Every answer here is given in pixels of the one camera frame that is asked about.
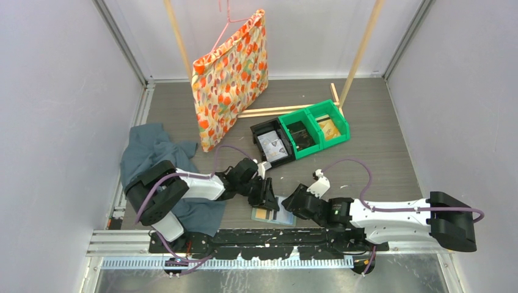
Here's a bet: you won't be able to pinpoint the black storage bin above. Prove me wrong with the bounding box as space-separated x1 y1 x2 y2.
250 118 296 168

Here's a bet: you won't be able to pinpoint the wooden clothes rack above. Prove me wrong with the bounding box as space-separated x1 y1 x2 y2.
164 0 385 118

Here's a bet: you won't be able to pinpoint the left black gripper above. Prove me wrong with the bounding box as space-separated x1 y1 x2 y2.
237 175 279 211

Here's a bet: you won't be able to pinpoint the green card holder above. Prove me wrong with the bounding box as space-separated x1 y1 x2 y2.
251 196 296 226

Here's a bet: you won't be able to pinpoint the green bin left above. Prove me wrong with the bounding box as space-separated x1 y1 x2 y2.
279 109 324 160

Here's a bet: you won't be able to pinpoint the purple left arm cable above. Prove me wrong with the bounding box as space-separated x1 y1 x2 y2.
134 145 256 266

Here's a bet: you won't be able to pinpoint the cards in left green bin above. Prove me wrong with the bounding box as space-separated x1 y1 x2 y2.
287 121 316 151

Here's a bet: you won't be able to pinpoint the yellow cards in right bin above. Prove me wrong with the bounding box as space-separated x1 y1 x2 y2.
316 115 341 141

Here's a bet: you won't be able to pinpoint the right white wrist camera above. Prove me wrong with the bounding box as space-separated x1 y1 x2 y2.
307 169 330 198

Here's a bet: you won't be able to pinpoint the pink wire hanger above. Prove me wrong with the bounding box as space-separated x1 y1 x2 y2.
210 0 250 54

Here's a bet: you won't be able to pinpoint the green bin right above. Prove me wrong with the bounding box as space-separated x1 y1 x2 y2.
307 99 351 149

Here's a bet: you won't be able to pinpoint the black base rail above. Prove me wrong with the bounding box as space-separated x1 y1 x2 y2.
169 228 373 260

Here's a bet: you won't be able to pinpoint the orange striped card in holder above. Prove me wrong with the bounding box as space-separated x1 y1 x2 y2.
253 208 277 222

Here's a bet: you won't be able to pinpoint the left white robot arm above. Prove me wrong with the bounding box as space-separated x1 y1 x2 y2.
125 157 280 253

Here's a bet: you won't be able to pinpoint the green bin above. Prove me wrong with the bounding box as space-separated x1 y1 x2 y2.
279 109 324 160
307 99 351 149

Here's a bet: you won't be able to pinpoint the blue-grey cloth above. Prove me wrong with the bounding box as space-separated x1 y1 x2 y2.
120 123 227 237

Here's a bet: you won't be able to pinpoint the cards in black bin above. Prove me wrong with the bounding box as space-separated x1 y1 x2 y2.
258 131 288 162

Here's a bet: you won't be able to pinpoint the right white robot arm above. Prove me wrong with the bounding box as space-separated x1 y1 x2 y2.
282 184 477 252

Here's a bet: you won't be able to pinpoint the orange floral hanging garment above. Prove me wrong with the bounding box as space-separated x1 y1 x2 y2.
191 9 268 152

